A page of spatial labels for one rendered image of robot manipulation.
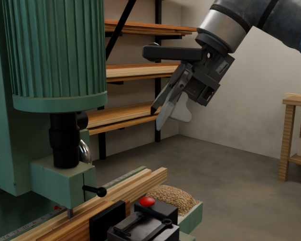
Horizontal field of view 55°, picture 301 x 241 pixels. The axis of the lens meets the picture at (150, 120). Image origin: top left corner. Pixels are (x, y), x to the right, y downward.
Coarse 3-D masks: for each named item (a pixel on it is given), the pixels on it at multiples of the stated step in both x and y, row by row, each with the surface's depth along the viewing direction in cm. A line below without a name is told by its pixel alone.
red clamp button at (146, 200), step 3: (141, 198) 56; (144, 198) 56; (147, 198) 56; (150, 198) 56; (141, 201) 55; (144, 201) 55; (147, 201) 55; (150, 201) 55; (153, 201) 56; (141, 204) 55; (144, 204) 55; (147, 204) 55; (150, 204) 55; (153, 204) 55
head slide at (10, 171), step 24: (0, 0) 54; (0, 24) 54; (0, 48) 55; (0, 72) 56; (0, 96) 58; (0, 120) 59; (24, 120) 61; (48, 120) 66; (0, 144) 61; (24, 144) 62; (48, 144) 66; (0, 168) 63; (24, 168) 62; (24, 192) 63
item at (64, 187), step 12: (48, 156) 66; (36, 168) 61; (48, 168) 59; (60, 168) 59; (72, 168) 59; (84, 168) 59; (36, 180) 62; (48, 180) 60; (60, 180) 57; (72, 180) 56; (84, 180) 58; (36, 192) 63; (48, 192) 60; (60, 192) 58; (72, 192) 56; (84, 192) 59; (60, 204) 59; (72, 204) 57
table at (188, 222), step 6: (138, 198) 82; (132, 204) 78; (198, 204) 79; (132, 210) 75; (192, 210) 76; (198, 210) 78; (180, 216) 73; (186, 216) 73; (192, 216) 75; (198, 216) 79; (180, 222) 70; (186, 222) 73; (192, 222) 76; (198, 222) 79; (180, 228) 71; (186, 228) 74; (192, 228) 76
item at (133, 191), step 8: (160, 168) 92; (152, 176) 86; (160, 176) 90; (136, 184) 81; (144, 184) 83; (152, 184) 87; (120, 192) 77; (128, 192) 78; (136, 192) 81; (144, 192) 84; (104, 200) 73; (112, 200) 73; (88, 208) 69; (32, 240) 57
